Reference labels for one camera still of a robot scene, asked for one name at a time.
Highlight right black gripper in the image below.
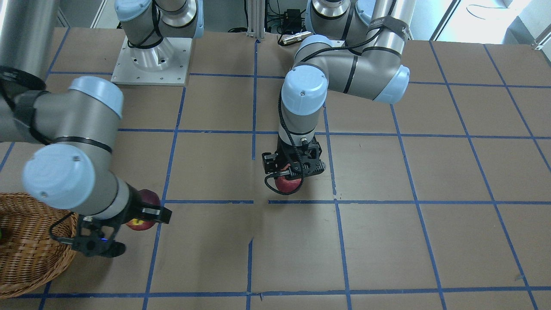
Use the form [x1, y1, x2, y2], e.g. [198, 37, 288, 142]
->
[72, 188, 173, 258]

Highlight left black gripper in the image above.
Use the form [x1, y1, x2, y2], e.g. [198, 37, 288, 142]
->
[263, 137, 325, 180]

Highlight red yellow apple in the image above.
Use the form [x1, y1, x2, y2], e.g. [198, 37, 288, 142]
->
[274, 176, 302, 193]

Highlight dark red apple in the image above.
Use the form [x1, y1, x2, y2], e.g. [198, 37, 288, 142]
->
[126, 189, 161, 231]

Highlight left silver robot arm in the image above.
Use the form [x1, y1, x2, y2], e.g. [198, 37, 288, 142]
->
[262, 0, 415, 180]

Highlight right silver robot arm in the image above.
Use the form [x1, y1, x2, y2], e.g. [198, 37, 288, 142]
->
[1, 0, 172, 257]

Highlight brown wicker basket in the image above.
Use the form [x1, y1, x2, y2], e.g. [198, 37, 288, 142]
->
[0, 193, 77, 299]

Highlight aluminium frame post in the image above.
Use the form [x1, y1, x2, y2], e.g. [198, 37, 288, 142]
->
[245, 0, 266, 40]

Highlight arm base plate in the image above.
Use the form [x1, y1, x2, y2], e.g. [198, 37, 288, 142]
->
[111, 37, 193, 86]

